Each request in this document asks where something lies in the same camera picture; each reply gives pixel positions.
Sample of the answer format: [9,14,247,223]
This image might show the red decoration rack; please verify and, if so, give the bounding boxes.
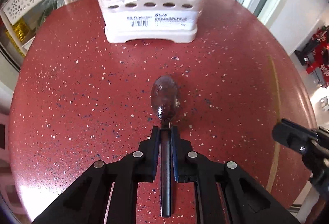
[294,25,329,88]

